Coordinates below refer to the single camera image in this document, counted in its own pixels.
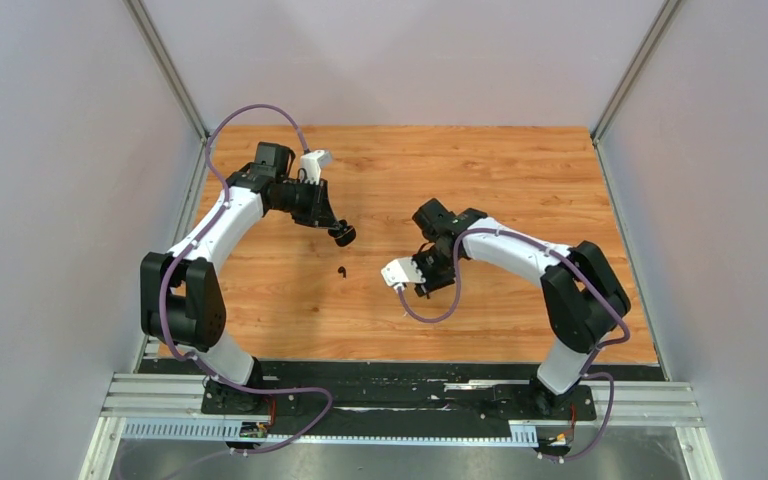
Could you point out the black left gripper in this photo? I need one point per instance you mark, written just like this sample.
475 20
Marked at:
319 213

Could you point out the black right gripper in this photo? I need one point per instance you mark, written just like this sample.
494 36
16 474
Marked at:
432 282

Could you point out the black earbud charging case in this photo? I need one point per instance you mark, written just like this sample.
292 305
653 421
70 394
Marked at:
343 235

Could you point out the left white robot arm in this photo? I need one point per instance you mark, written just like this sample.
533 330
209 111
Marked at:
181 299

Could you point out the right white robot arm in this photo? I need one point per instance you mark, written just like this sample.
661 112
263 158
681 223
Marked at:
585 302

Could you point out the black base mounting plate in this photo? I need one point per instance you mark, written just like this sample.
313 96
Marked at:
397 399

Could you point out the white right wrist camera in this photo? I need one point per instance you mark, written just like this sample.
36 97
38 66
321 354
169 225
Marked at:
400 272

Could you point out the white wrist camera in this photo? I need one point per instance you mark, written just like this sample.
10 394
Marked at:
400 272
312 165

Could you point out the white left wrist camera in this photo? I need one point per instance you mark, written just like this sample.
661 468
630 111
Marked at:
312 165

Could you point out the aluminium frame rail left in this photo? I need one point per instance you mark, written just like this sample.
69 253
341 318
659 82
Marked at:
151 36

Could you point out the aluminium frame rail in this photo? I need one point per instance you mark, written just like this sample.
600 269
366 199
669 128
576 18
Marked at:
151 36
648 45

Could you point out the aluminium frame rail right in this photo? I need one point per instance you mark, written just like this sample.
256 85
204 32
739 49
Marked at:
648 45

